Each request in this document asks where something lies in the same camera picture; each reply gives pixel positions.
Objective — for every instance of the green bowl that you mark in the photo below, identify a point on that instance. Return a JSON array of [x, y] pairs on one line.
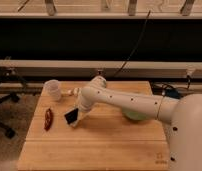
[[135, 116]]

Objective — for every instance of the blue power box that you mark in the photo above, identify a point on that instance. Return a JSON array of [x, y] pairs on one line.
[[172, 94]]

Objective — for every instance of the black eraser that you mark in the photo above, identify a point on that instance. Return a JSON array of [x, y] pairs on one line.
[[71, 116]]

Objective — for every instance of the clear plastic cup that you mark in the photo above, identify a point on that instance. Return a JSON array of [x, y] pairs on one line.
[[52, 87]]

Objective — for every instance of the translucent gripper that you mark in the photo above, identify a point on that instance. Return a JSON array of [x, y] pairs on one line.
[[81, 114]]

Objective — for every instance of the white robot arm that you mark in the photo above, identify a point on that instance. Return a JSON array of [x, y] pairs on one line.
[[184, 115]]

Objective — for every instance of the black office chair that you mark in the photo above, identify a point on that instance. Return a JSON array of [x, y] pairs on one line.
[[8, 131]]

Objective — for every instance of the white sponge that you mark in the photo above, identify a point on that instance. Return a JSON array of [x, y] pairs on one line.
[[73, 125]]

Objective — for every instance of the white lying bottle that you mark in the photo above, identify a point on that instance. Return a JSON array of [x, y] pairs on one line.
[[71, 92]]

